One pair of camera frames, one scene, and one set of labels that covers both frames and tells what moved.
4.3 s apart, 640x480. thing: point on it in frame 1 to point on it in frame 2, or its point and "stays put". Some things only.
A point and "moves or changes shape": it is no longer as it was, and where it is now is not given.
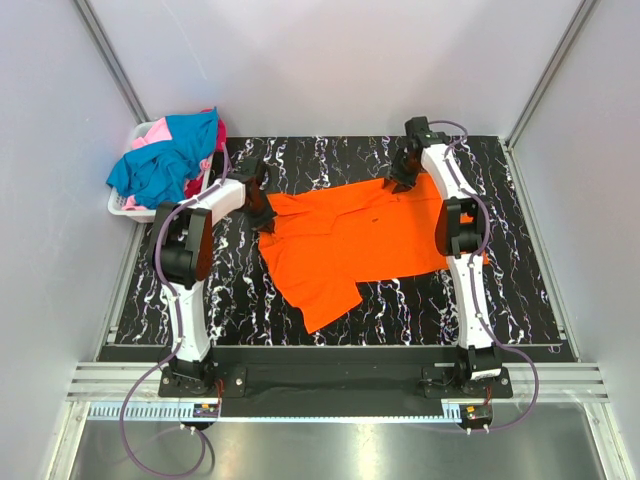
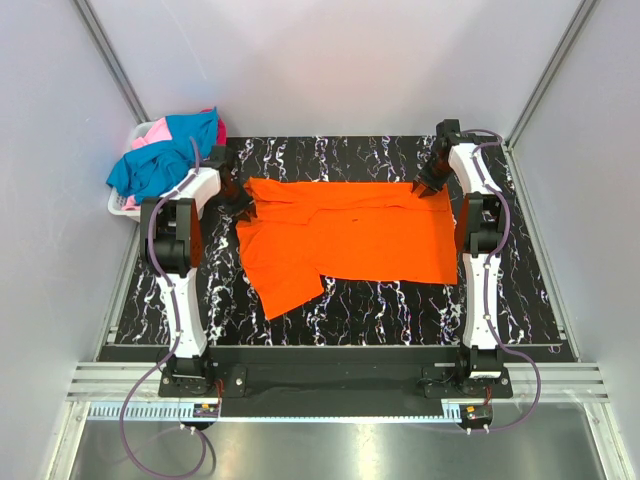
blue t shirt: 156,175 stays put
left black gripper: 265,222 to 244,203
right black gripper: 404,182 to 432,186
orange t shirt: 320,243 moves or changes shape
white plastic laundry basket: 143,216 stays put
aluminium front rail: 557,383 stays put
